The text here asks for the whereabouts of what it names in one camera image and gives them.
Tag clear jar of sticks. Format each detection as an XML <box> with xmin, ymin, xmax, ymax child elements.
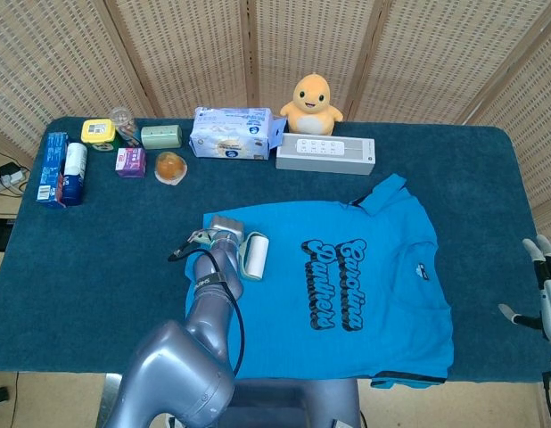
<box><xmin>110</xmin><ymin>107</ymin><xmax>143</xmax><ymax>147</ymax></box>

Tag blue printed t-shirt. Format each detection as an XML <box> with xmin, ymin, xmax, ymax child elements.
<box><xmin>185</xmin><ymin>173</ymin><xmax>455</xmax><ymax>390</ymax></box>

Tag pale green rectangular case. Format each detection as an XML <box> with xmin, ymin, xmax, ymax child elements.
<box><xmin>140</xmin><ymin>124</ymin><xmax>183</xmax><ymax>150</ymax></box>

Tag blue toothpaste box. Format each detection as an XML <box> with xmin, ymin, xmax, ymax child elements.
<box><xmin>35</xmin><ymin>131</ymin><xmax>70</xmax><ymax>210</ymax></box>

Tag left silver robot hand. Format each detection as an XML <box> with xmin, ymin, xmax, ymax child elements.
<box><xmin>207</xmin><ymin>214</ymin><xmax>245</xmax><ymax>245</ymax></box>

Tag orange plush toy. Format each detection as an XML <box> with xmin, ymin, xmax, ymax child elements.
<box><xmin>279</xmin><ymin>74</ymin><xmax>344</xmax><ymax>136</ymax></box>

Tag green lint roller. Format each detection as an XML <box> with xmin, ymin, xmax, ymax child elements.
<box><xmin>237</xmin><ymin>232</ymin><xmax>270</xmax><ymax>282</ymax></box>

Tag white and blue bottle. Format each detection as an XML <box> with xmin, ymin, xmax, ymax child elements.
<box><xmin>61</xmin><ymin>142</ymin><xmax>88</xmax><ymax>206</ymax></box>

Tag woven folding screen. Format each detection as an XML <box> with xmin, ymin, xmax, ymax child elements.
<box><xmin>0</xmin><ymin>0</ymin><xmax>551</xmax><ymax>251</ymax></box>

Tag pale blue tissue pack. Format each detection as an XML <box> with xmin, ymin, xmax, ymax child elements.
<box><xmin>188</xmin><ymin>105</ymin><xmax>288</xmax><ymax>161</ymax></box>

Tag dark teal carpeted table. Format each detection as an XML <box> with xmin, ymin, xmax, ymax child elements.
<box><xmin>0</xmin><ymin>116</ymin><xmax>551</xmax><ymax>383</ymax></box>

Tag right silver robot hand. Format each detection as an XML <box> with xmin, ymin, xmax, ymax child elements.
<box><xmin>498</xmin><ymin>235</ymin><xmax>551</xmax><ymax>347</ymax></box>

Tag grey power strip box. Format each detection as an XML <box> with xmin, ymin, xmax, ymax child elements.
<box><xmin>275</xmin><ymin>132</ymin><xmax>376</xmax><ymax>176</ymax></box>

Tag metal table leg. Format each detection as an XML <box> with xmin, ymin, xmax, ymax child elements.
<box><xmin>95</xmin><ymin>373</ymin><xmax>126</xmax><ymax>423</ymax></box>

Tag green jar yellow lid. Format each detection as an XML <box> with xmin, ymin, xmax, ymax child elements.
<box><xmin>80</xmin><ymin>118</ymin><xmax>118</xmax><ymax>152</ymax></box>

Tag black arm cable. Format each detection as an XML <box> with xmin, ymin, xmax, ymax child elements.
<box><xmin>167</xmin><ymin>243</ymin><xmax>246</xmax><ymax>378</ymax></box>

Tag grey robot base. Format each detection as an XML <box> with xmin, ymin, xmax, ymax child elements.
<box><xmin>168</xmin><ymin>374</ymin><xmax>361</xmax><ymax>428</ymax></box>

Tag small purple box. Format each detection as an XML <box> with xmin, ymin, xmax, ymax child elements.
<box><xmin>115</xmin><ymin>147</ymin><xmax>147</xmax><ymax>178</ymax></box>

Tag floor power adapter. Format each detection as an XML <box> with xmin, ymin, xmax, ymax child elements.
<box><xmin>0</xmin><ymin>162</ymin><xmax>29</xmax><ymax>195</ymax></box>

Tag orange jelly cup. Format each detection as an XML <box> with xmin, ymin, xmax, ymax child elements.
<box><xmin>153</xmin><ymin>151</ymin><xmax>188</xmax><ymax>185</ymax></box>

